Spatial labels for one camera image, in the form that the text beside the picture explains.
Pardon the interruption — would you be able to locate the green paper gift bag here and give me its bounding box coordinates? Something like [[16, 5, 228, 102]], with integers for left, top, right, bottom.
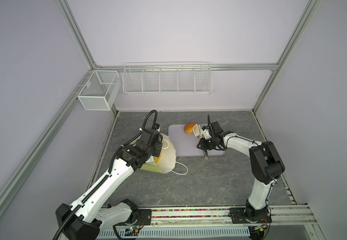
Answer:
[[140, 134, 188, 175]]

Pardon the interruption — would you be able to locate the round brown fake bun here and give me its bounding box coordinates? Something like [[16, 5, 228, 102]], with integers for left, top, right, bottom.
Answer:
[[184, 123, 196, 134]]

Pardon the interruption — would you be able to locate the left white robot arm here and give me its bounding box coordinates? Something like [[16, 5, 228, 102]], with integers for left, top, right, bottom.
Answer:
[[53, 110, 163, 240]]

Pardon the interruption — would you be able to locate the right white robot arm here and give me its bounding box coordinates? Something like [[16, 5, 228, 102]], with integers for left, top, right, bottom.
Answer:
[[192, 116, 285, 223]]

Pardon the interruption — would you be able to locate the lavender plastic tray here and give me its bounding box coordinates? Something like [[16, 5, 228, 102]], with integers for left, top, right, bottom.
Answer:
[[167, 123, 225, 158]]

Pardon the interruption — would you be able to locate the small white mesh basket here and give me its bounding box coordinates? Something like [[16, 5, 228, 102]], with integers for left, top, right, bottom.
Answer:
[[78, 70, 121, 111]]

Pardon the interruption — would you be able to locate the long white wire rack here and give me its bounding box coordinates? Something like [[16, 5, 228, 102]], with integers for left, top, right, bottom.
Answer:
[[122, 62, 213, 95]]

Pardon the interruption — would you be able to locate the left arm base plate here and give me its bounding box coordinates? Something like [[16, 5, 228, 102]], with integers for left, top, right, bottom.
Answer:
[[118, 209, 152, 226]]

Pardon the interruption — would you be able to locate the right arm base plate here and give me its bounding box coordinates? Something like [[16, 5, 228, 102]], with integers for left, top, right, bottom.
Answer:
[[228, 207, 272, 224]]

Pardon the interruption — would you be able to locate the white vented cable duct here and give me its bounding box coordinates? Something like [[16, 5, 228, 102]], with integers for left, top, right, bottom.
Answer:
[[96, 226, 251, 240]]

